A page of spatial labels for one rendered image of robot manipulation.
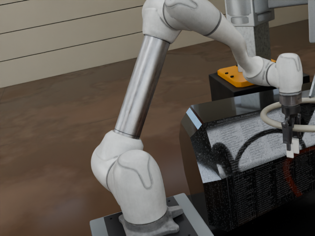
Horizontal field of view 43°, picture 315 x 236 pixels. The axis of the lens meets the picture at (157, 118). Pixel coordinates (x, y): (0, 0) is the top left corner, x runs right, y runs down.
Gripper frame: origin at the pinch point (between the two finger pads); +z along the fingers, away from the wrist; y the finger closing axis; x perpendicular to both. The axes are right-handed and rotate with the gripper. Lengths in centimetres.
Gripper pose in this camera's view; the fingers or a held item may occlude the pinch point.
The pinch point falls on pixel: (292, 148)
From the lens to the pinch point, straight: 184.5
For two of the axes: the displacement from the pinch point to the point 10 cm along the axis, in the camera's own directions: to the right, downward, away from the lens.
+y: 6.9, -3.0, 6.5
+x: -7.1, -1.1, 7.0
